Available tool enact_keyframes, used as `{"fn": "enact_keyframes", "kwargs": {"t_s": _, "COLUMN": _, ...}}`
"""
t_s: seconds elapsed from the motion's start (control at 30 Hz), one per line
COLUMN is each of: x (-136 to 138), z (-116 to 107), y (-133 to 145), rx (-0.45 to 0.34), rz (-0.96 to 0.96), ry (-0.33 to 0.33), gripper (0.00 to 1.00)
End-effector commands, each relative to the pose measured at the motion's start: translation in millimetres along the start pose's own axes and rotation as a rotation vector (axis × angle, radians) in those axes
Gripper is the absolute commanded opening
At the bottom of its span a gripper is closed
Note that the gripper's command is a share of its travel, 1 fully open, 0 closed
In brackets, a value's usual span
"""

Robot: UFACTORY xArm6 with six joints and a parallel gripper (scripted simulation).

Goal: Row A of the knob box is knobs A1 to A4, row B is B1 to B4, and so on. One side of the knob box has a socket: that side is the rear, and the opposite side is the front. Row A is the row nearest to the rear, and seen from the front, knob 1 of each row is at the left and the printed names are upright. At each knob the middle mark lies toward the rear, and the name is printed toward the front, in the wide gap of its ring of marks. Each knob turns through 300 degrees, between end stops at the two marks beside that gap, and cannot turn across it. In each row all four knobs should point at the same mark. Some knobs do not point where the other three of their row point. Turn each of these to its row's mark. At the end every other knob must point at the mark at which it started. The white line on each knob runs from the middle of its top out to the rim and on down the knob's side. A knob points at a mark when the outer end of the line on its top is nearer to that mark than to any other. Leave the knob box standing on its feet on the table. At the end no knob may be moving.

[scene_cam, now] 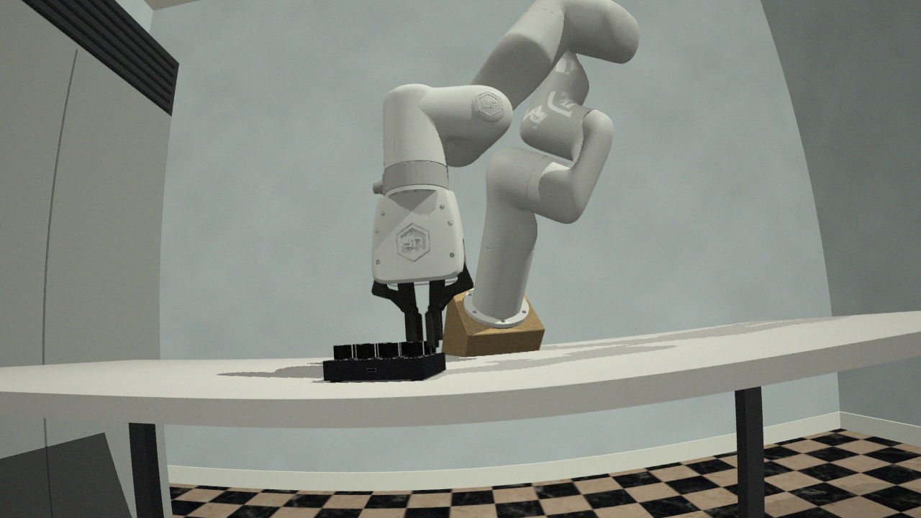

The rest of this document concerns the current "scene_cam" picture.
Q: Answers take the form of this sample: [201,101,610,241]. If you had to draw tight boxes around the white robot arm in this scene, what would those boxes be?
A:
[373,0,640,328]

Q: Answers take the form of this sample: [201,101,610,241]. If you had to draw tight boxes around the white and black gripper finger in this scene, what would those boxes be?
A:
[425,263,473,348]
[371,281,424,342]

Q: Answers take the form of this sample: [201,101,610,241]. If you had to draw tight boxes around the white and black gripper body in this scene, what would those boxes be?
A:
[372,185,467,287]

